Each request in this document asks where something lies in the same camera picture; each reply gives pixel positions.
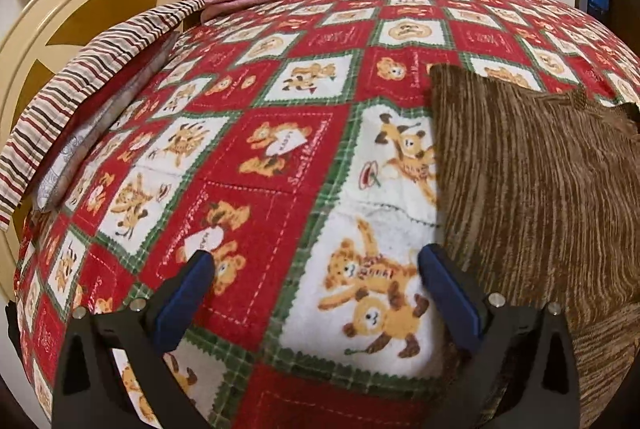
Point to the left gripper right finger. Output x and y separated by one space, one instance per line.
521 370

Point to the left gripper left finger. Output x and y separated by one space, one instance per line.
88 390

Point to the brown knitted sweater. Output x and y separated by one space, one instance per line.
539 197

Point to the black cloth beside bed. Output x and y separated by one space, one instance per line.
14 332

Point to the striped pillow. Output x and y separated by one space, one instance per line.
49 112

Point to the red patchwork bear bedspread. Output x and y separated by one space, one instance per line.
293 142

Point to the cream round headboard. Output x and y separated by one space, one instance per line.
46 35

